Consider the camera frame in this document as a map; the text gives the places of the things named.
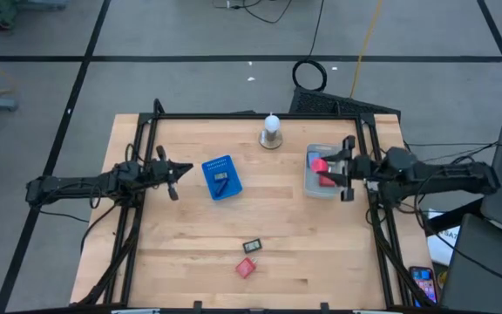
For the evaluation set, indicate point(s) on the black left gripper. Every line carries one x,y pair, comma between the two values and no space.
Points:
161,172

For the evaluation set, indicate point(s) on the large red charger block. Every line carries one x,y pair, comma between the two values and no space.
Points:
246,268

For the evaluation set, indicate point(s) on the light blue multiport charger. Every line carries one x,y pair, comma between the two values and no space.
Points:
311,156

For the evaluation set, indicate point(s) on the white bulb brass lamp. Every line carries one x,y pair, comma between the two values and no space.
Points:
272,124

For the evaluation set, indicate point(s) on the small red wall charger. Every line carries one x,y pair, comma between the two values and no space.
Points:
326,183

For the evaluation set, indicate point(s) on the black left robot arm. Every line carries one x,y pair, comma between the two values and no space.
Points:
72,187

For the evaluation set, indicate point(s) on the black table edge clamp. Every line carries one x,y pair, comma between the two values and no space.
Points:
324,307
197,306

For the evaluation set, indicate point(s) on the black aluminium table frame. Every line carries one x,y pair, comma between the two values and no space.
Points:
255,116

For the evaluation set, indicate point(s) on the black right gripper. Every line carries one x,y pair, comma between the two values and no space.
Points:
361,170

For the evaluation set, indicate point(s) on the pink wall charger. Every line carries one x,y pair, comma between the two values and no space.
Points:
319,165

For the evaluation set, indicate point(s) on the blue plastic slotted basket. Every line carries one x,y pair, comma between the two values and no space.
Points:
233,189

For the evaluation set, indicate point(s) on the white printed paper sign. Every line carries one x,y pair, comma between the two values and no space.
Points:
440,248

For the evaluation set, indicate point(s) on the smartphone with lit screen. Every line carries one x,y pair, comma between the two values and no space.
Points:
423,283

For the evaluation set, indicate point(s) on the black perforated panel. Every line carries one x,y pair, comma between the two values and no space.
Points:
320,102

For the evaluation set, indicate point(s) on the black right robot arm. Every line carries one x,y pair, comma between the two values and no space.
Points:
451,176

